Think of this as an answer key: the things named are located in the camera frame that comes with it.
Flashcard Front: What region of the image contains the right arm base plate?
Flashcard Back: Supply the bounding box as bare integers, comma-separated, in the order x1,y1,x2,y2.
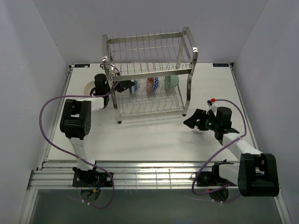
196,160,235,203

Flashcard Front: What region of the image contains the pale green bowl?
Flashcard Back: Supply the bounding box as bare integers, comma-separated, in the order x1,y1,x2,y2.
164,75,179,91

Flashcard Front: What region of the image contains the red blue zigzag bowl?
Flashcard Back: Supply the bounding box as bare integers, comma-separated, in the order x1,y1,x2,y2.
146,77,159,93

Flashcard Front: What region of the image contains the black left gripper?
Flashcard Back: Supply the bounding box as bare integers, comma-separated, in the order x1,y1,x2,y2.
105,73,135,95

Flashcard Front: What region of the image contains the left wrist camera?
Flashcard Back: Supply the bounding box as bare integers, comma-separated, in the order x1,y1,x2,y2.
109,63,119,76

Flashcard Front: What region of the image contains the stainless steel dish rack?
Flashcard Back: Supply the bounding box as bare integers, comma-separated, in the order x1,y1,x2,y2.
102,27,198,123

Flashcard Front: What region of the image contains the aluminium frame rail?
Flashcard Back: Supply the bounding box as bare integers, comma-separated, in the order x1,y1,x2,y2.
27,161,269,191

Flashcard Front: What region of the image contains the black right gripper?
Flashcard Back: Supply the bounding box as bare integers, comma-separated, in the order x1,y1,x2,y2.
183,109,220,132

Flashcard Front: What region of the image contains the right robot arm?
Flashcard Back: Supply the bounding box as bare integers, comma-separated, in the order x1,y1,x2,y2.
183,107,279,197

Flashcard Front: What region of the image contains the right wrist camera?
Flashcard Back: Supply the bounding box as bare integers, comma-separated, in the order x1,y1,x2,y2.
206,98,219,114

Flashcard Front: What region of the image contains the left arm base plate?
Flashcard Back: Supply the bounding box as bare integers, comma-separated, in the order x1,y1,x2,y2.
72,171,114,188

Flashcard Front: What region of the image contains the blue patterned white bowl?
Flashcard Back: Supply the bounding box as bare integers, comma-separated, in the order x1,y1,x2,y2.
129,79,139,95

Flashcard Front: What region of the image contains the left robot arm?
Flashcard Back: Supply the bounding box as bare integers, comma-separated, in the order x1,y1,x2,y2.
60,73,110,187

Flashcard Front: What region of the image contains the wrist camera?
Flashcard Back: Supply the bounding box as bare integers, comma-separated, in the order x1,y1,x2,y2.
206,98,219,114
109,63,119,76

